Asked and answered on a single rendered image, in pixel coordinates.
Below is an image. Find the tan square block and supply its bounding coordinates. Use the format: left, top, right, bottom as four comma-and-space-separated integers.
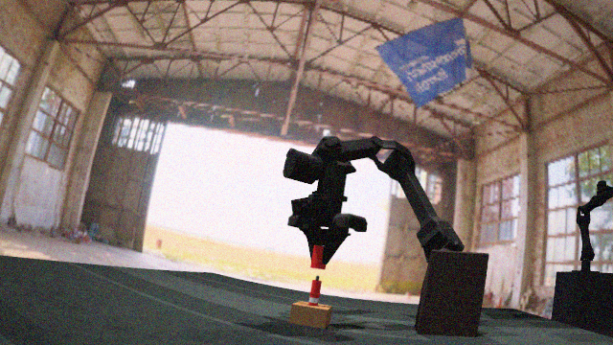
289, 301, 333, 329

